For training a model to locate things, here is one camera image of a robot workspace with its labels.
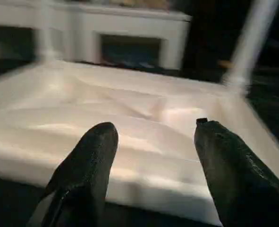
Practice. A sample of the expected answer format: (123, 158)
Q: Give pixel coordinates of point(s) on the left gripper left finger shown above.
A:
(82, 175)

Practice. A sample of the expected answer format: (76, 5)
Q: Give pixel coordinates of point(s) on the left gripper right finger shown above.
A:
(238, 179)

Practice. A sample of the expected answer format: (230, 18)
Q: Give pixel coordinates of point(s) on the white plastic table top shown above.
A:
(130, 118)

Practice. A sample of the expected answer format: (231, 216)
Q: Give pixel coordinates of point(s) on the black mat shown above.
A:
(16, 203)

